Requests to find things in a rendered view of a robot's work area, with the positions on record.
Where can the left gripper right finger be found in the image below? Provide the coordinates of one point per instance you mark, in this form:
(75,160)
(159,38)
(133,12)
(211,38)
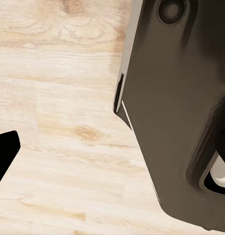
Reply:
(220,144)

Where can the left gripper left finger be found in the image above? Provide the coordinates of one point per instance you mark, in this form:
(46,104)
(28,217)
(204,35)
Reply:
(9,147)

